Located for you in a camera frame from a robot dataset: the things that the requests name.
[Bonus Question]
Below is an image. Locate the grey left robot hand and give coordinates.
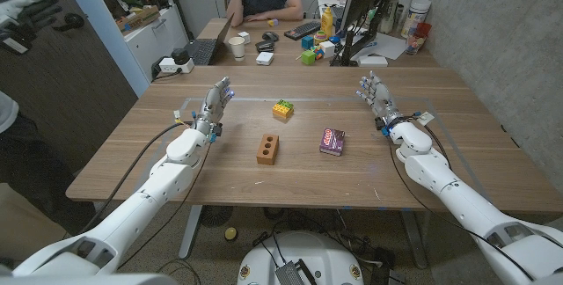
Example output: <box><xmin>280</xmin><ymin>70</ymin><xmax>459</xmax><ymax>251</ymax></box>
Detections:
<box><xmin>193</xmin><ymin>77</ymin><xmax>236</xmax><ymax>135</ymax></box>

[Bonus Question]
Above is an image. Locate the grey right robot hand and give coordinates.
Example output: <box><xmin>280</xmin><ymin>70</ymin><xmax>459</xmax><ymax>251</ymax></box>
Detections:
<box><xmin>355</xmin><ymin>70</ymin><xmax>404</xmax><ymax>130</ymax></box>

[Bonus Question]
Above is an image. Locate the yellow green lego stack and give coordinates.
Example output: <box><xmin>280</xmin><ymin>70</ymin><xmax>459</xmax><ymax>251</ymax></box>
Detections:
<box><xmin>271</xmin><ymin>99</ymin><xmax>295</xmax><ymax>121</ymax></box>

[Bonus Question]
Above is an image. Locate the purple package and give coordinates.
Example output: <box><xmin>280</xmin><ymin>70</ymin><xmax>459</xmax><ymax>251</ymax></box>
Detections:
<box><xmin>318</xmin><ymin>127</ymin><xmax>347</xmax><ymax>157</ymax></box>

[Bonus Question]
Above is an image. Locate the brown brick block with holes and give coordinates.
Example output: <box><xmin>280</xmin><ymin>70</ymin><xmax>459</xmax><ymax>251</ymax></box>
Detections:
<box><xmin>256</xmin><ymin>133</ymin><xmax>280</xmax><ymax>166</ymax></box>

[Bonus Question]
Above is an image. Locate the white flat device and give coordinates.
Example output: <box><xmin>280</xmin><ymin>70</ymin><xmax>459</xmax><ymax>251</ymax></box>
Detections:
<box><xmin>356</xmin><ymin>55</ymin><xmax>390</xmax><ymax>68</ymax></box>

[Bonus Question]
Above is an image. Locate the white paper sheet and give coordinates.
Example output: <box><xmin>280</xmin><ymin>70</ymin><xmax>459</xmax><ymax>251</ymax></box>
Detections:
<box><xmin>351</xmin><ymin>32</ymin><xmax>408</xmax><ymax>62</ymax></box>

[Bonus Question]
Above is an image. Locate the dark laptop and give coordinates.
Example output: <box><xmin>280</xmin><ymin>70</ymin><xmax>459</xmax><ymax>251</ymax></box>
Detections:
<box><xmin>183</xmin><ymin>13</ymin><xmax>235</xmax><ymax>67</ymax></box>

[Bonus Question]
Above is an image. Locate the white power strip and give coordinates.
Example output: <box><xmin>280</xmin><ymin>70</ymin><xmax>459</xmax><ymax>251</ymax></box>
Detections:
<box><xmin>157</xmin><ymin>56</ymin><xmax>195</xmax><ymax>75</ymax></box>

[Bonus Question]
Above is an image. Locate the black power adapter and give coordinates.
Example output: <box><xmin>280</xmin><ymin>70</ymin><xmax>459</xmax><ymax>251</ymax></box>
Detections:
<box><xmin>171</xmin><ymin>47</ymin><xmax>190</xmax><ymax>66</ymax></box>

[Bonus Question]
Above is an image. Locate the white paper cup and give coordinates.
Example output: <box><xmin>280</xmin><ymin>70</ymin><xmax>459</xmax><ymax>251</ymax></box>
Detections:
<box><xmin>227</xmin><ymin>36</ymin><xmax>246</xmax><ymax>62</ymax></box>

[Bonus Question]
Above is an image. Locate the red snack bag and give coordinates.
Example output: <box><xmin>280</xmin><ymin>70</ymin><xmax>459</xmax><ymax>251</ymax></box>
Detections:
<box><xmin>405</xmin><ymin>21</ymin><xmax>433</xmax><ymax>56</ymax></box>

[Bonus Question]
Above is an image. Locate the large white cube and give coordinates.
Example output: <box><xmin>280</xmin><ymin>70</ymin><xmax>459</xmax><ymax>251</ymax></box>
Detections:
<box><xmin>319</xmin><ymin>40</ymin><xmax>336</xmax><ymax>59</ymax></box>

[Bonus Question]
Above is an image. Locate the white shelf cabinet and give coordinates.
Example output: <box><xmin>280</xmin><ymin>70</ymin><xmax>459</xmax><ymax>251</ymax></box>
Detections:
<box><xmin>55</xmin><ymin>0</ymin><xmax>190</xmax><ymax>98</ymax></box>

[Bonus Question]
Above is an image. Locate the white canister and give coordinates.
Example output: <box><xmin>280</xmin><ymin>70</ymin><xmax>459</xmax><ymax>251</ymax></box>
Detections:
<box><xmin>399</xmin><ymin>0</ymin><xmax>433</xmax><ymax>39</ymax></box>

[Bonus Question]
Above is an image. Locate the yellow mustard bottle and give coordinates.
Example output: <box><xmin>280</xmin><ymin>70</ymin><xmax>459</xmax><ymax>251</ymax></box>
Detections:
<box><xmin>319</xmin><ymin>6</ymin><xmax>334</xmax><ymax>39</ymax></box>

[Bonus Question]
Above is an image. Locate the black floor fan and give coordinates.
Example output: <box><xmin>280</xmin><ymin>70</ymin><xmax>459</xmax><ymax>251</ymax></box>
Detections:
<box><xmin>200</xmin><ymin>205</ymin><xmax>234</xmax><ymax>228</ymax></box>

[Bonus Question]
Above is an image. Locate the black keyboard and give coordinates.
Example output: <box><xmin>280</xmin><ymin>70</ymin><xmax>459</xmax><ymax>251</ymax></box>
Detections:
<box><xmin>283</xmin><ymin>20</ymin><xmax>322</xmax><ymax>41</ymax></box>

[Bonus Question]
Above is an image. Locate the cardboard box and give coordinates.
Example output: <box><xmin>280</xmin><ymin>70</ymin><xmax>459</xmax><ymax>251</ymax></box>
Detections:
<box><xmin>115</xmin><ymin>4</ymin><xmax>162</xmax><ymax>33</ymax></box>

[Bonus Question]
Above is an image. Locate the grey table leg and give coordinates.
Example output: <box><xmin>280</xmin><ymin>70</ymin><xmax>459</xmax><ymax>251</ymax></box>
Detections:
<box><xmin>178</xmin><ymin>205</ymin><xmax>203</xmax><ymax>259</ymax></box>
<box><xmin>399</xmin><ymin>209</ymin><xmax>428</xmax><ymax>270</ymax></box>

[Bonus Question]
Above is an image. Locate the white robot torso base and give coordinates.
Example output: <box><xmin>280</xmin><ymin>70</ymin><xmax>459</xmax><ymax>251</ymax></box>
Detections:
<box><xmin>237</xmin><ymin>230</ymin><xmax>365</xmax><ymax>285</ymax></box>

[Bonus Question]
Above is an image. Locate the grey finned electronics module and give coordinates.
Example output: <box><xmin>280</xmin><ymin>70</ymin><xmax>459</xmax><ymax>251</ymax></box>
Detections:
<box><xmin>274</xmin><ymin>260</ymin><xmax>307</xmax><ymax>285</ymax></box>

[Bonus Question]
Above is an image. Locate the standing person in black trousers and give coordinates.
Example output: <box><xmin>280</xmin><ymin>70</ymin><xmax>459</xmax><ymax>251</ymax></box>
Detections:
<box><xmin>0</xmin><ymin>91</ymin><xmax>96</xmax><ymax>233</ymax></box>

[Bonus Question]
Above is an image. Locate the black white teleoperation glove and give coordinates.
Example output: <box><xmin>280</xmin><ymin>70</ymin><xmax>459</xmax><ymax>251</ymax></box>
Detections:
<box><xmin>0</xmin><ymin>0</ymin><xmax>62</xmax><ymax>55</ymax></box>

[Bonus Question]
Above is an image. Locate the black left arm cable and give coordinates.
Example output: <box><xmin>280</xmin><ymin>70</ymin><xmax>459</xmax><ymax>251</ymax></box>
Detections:
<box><xmin>78</xmin><ymin>120</ymin><xmax>197</xmax><ymax>236</ymax></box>

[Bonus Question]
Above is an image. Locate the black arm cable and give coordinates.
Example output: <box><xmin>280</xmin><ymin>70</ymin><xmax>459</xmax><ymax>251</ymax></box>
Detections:
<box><xmin>389</xmin><ymin>113</ymin><xmax>536</xmax><ymax>282</ymax></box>
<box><xmin>78</xmin><ymin>120</ymin><xmax>197</xmax><ymax>236</ymax></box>

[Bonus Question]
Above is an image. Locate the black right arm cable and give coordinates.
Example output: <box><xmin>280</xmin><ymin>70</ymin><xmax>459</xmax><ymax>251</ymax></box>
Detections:
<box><xmin>389</xmin><ymin>113</ymin><xmax>536</xmax><ymax>282</ymax></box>

